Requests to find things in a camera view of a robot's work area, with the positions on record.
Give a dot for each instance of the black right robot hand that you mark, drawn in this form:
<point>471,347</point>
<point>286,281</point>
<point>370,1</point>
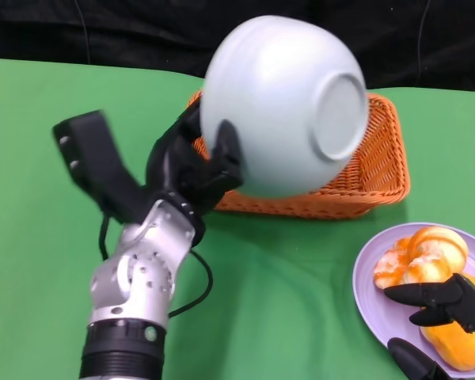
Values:
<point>459,301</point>

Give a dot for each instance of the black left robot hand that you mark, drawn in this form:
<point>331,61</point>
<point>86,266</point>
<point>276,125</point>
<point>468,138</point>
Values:
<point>174,166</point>

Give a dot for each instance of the long orange bread roll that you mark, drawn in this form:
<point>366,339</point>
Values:
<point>451,344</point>

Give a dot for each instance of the round orange white bun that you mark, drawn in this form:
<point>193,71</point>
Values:
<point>431,249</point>

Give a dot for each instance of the pale grey ceramic bowl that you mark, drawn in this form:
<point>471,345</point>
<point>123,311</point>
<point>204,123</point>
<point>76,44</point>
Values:
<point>277,99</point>

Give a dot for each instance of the lavender plate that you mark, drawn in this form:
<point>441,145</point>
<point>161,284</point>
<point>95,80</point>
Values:
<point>364,312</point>

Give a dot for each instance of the orange wicker basket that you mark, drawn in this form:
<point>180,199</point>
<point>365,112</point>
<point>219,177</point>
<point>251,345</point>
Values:
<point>380,166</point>

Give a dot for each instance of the black backdrop curtain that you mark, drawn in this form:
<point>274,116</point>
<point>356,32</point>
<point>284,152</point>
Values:
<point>142,31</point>

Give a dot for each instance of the green tablecloth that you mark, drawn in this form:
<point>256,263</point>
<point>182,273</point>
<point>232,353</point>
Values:
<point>281,277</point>

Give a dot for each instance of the black left wrist camera housing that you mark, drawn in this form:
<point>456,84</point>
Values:
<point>91,158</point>

